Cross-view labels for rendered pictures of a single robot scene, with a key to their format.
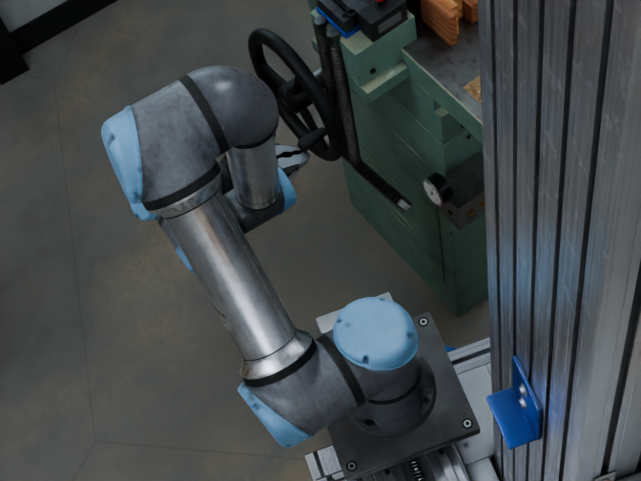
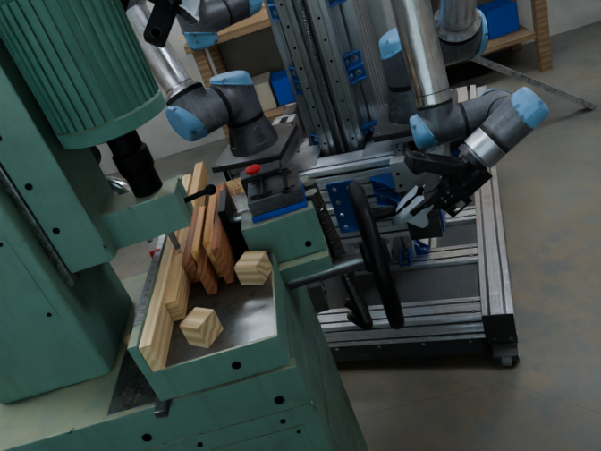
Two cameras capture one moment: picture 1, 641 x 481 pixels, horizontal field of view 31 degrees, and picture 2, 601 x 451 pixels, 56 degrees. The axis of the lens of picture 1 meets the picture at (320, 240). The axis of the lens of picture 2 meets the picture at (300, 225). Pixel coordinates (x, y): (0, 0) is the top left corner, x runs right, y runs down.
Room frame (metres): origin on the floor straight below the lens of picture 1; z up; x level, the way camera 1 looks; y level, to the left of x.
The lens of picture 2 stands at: (2.23, 0.30, 1.42)
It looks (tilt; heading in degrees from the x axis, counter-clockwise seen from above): 29 degrees down; 209
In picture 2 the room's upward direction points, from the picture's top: 20 degrees counter-clockwise
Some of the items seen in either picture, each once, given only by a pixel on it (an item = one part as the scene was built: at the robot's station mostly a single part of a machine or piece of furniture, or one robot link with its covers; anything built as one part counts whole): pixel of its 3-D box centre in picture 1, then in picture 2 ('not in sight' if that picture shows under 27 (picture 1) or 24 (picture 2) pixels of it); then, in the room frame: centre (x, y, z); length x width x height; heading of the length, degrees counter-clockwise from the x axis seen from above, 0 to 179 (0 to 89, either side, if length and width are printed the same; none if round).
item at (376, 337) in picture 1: (374, 348); (405, 53); (0.76, -0.03, 0.98); 0.13 x 0.12 x 0.14; 108
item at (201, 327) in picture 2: not in sight; (201, 327); (1.71, -0.21, 0.92); 0.04 x 0.04 x 0.04; 80
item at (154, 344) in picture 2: not in sight; (175, 250); (1.50, -0.37, 0.92); 0.60 x 0.02 x 0.05; 23
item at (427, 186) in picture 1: (439, 190); not in sight; (1.21, -0.25, 0.65); 0.06 x 0.04 x 0.08; 23
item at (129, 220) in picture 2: not in sight; (149, 215); (1.54, -0.36, 1.03); 0.14 x 0.07 x 0.09; 113
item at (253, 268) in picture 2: not in sight; (253, 268); (1.57, -0.18, 0.92); 0.04 x 0.04 x 0.04; 87
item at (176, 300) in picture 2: not in sight; (191, 225); (1.41, -0.39, 0.92); 0.57 x 0.02 x 0.04; 23
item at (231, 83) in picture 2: not in sight; (233, 95); (0.81, -0.54, 0.98); 0.13 x 0.12 x 0.14; 148
